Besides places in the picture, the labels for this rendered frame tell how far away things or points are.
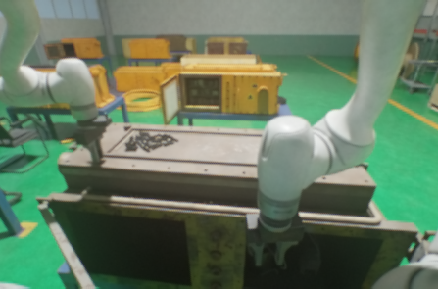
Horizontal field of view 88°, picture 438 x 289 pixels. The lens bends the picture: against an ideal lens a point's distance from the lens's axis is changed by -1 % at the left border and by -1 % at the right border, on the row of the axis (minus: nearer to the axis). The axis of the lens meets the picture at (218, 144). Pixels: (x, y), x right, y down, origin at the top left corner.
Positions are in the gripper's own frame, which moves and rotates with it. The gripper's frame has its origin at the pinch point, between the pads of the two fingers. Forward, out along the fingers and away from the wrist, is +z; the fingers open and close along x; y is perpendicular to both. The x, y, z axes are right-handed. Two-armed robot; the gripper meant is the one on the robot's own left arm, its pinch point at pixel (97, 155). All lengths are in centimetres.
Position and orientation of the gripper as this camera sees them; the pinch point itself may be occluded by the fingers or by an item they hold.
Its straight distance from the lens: 109.1
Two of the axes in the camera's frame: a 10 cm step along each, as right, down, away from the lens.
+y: -9.9, -0.5, 1.1
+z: 0.1, 8.8, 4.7
